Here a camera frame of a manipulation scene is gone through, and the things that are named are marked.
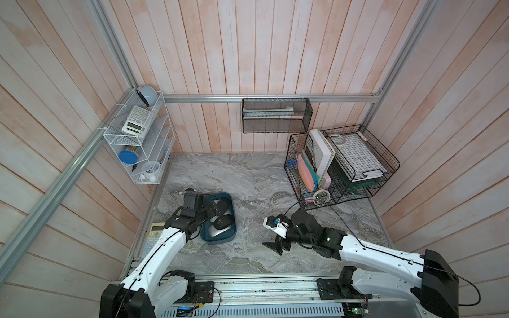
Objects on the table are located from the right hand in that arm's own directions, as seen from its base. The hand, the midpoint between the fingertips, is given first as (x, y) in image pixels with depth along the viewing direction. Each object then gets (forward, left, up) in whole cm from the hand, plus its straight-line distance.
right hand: (267, 229), depth 77 cm
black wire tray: (+20, -37, -1) cm, 42 cm away
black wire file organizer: (+32, -23, 0) cm, 39 cm away
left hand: (+8, +25, -2) cm, 26 cm away
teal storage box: (+1, +18, -10) cm, 20 cm away
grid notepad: (+35, -44, +6) cm, 56 cm away
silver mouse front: (+8, +24, -8) cm, 26 cm away
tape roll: (+22, -26, -6) cm, 35 cm away
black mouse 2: (+6, +19, -7) cm, 21 cm away
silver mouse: (+3, +24, -10) cm, 26 cm away
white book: (+30, -25, +12) cm, 41 cm away
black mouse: (+15, +20, -7) cm, 26 cm away
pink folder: (+33, -21, -6) cm, 40 cm away
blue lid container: (+20, +54, +21) cm, 62 cm away
